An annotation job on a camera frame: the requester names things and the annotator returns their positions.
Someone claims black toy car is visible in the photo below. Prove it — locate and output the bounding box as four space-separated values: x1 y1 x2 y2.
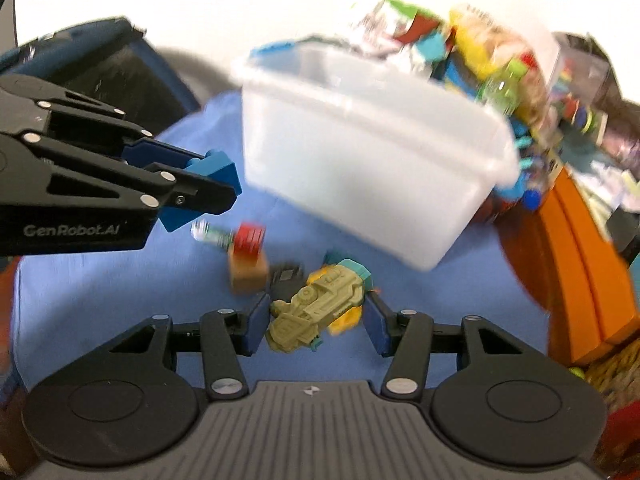
270 261 307 303

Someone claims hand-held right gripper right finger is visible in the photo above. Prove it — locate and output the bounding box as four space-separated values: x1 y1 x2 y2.
364 294 545 402

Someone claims yellow cracker snack bag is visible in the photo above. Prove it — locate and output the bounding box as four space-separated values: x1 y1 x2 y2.
447 4 551 121

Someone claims blue cloth mat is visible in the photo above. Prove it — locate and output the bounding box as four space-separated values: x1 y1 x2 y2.
10 91 551 401

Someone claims wicker basket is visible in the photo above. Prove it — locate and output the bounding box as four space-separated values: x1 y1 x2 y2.
582 357 631 413

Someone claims flat orange box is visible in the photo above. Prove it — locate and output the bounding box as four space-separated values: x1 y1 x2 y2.
535 200 616 367
550 166 640 346

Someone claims clear plastic toy box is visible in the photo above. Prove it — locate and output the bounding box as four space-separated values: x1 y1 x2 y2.
547 32 626 131

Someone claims white green paper bag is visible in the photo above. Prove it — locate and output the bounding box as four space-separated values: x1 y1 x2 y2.
350 0 453 78

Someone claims brown cube block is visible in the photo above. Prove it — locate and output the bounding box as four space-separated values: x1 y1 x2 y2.
227 252 271 293

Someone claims teal yellow toy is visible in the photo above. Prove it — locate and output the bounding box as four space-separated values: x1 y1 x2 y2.
307 250 381 351

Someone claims small red block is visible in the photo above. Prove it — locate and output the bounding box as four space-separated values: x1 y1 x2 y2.
232 224 267 256

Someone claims olive toy tank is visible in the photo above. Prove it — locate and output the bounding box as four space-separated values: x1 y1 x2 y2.
265 259 373 353

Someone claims blue building block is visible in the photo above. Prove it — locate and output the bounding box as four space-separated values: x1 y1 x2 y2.
187 149 244 196

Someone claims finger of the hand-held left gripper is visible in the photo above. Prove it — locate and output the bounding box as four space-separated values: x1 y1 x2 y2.
0 75 206 171
0 132 237 234

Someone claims green tea bottle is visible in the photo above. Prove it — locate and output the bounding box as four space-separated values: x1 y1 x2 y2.
477 59 526 117

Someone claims green white toy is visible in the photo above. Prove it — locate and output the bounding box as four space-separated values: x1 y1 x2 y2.
191 220 236 251

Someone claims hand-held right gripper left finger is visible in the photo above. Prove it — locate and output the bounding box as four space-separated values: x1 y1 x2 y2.
94 292 274 402

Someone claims black chair with blue trim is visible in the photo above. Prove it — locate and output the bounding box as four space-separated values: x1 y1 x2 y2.
0 17 201 126

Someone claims white plastic container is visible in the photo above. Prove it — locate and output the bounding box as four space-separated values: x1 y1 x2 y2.
232 40 521 271

